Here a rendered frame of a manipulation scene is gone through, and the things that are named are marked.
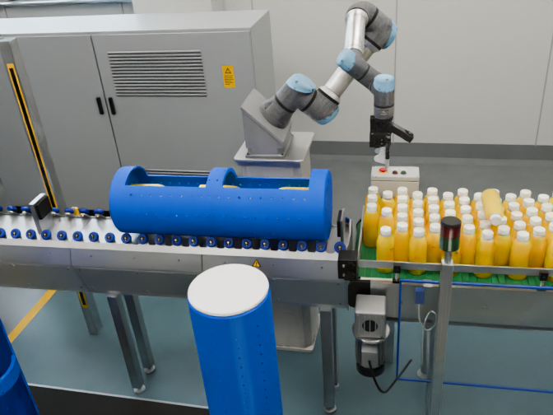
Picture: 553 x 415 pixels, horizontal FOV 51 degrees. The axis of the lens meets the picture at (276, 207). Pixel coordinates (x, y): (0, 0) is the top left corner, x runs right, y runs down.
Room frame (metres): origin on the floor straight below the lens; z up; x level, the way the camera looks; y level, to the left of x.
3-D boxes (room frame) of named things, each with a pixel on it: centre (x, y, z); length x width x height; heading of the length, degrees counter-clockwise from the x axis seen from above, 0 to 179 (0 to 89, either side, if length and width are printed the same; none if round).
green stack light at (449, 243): (1.53, -0.54, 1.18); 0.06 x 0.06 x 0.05
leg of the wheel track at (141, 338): (2.28, 0.75, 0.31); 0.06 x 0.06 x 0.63; 77
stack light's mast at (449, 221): (1.53, -0.54, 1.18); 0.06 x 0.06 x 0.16
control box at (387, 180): (2.20, -0.52, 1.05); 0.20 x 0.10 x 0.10; 77
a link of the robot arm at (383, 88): (2.06, -0.44, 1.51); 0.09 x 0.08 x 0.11; 5
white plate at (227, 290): (1.58, 0.19, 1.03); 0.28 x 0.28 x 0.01
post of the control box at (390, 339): (2.20, -0.52, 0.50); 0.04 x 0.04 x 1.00; 77
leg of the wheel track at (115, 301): (2.14, 0.78, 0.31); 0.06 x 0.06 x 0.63; 77
